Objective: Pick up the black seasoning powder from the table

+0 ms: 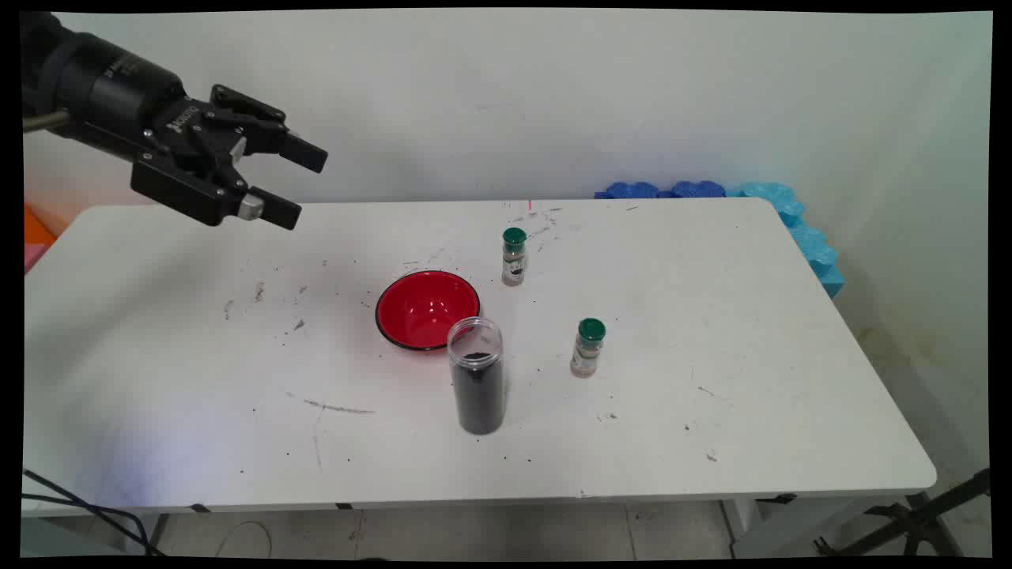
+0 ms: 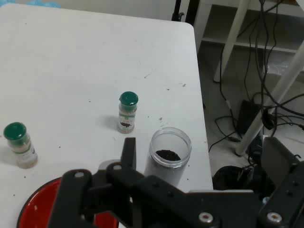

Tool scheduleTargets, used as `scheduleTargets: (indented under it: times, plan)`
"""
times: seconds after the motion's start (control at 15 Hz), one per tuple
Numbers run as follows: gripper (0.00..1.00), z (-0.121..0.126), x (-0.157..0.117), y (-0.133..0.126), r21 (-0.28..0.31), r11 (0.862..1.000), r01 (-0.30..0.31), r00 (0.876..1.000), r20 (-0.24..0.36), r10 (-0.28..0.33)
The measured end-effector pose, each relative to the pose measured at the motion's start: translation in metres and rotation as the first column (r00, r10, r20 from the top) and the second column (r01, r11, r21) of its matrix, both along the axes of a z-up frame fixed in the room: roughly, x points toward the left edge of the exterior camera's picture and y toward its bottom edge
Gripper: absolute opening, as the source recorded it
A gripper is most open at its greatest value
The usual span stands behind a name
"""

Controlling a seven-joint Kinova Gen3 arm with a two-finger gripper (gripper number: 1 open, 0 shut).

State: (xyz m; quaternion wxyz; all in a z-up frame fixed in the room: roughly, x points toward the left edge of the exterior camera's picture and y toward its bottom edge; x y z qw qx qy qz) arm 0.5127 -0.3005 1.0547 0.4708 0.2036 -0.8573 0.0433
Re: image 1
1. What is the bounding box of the white table leg frame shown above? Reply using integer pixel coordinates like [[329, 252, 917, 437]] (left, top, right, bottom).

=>
[[719, 492, 938, 559]]

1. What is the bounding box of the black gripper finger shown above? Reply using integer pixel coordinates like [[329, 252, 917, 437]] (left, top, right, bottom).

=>
[[207, 83, 330, 175], [129, 150, 304, 231]]

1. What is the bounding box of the light blue foam mat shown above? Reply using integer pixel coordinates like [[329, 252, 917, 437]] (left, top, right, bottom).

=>
[[726, 182, 845, 300]]

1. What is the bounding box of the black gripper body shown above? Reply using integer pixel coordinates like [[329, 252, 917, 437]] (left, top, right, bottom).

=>
[[22, 12, 248, 173]]

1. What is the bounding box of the thin grey floor wire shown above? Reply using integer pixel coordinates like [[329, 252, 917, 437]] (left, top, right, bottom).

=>
[[217, 520, 274, 559]]

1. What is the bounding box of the red bowl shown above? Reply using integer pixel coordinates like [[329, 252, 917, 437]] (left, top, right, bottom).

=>
[[375, 269, 481, 352]]

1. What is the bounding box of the green-capped spice bottle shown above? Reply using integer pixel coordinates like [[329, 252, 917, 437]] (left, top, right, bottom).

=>
[[570, 318, 607, 379], [500, 228, 528, 287]]

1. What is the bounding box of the clear plastic jar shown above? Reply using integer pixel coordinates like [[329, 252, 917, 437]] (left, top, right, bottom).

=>
[[447, 316, 506, 436]]

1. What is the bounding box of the orange foam block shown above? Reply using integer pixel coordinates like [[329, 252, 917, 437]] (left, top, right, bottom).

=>
[[24, 204, 58, 246]]

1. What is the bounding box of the dark blue foam mat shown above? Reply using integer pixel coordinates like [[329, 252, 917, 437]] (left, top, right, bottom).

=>
[[595, 180, 727, 200]]

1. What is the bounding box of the black tripod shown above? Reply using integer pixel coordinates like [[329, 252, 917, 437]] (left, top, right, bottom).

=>
[[814, 468, 991, 559]]

